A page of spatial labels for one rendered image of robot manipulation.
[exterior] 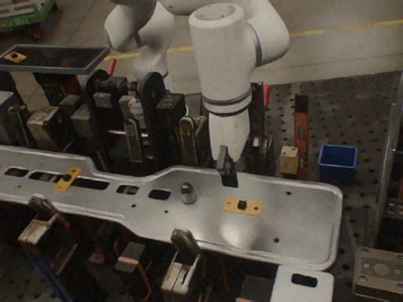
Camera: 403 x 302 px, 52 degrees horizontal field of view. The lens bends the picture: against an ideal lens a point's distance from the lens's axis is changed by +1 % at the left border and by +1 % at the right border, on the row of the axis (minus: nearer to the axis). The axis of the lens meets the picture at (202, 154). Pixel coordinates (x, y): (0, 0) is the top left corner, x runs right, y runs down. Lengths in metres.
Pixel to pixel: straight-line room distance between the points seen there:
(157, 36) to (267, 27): 0.76
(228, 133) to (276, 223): 0.25
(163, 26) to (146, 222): 0.70
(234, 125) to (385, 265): 0.34
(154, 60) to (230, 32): 0.82
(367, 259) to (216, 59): 0.41
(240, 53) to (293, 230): 0.39
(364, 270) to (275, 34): 0.40
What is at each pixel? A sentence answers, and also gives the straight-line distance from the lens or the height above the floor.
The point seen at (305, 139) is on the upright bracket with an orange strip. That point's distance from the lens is 0.92.
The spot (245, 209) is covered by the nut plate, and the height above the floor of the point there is 1.00.
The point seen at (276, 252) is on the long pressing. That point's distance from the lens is 0.82.
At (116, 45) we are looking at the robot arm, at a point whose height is 1.14.
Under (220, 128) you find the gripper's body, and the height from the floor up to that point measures 1.25.
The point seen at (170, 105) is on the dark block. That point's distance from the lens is 1.03.
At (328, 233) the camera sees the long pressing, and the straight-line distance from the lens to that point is 0.85.
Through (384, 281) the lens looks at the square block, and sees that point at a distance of 0.73.
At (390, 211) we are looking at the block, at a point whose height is 1.07.
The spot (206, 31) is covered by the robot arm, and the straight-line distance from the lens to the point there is 0.61.
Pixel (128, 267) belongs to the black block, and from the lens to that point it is 0.87.
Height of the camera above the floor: 1.67
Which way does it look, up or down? 40 degrees down
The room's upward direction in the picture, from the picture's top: 12 degrees counter-clockwise
